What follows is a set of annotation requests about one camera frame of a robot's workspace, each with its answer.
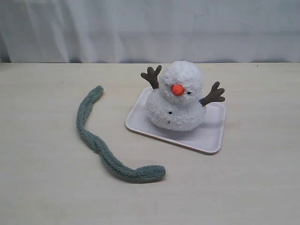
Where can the white plastic tray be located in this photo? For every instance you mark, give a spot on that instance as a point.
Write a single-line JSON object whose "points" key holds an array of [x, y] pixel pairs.
{"points": [[206, 138]]}

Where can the white plush snowman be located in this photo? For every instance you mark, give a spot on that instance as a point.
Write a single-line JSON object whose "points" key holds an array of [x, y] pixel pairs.
{"points": [[176, 102]]}

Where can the green fuzzy scarf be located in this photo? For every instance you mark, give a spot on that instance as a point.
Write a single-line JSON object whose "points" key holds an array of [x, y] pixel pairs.
{"points": [[144, 174]]}

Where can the white backdrop curtain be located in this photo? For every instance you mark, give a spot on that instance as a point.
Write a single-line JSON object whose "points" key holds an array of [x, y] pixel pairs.
{"points": [[140, 31]]}

